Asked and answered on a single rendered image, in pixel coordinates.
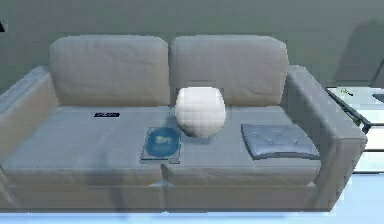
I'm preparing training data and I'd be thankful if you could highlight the white round vase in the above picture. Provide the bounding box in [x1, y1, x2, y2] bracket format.
[174, 86, 227, 139]

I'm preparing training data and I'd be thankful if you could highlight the blue disc in clear case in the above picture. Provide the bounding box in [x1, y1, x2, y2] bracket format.
[139, 126, 182, 164]

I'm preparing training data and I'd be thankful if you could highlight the grey-blue square cushion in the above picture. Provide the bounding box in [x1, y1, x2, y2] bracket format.
[240, 123, 321, 161]

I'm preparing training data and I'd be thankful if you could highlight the grey two-seat sofa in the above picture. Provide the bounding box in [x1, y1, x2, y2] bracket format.
[0, 34, 368, 213]

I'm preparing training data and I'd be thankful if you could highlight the white side table black rim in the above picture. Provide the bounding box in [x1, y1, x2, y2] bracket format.
[325, 86, 384, 174]

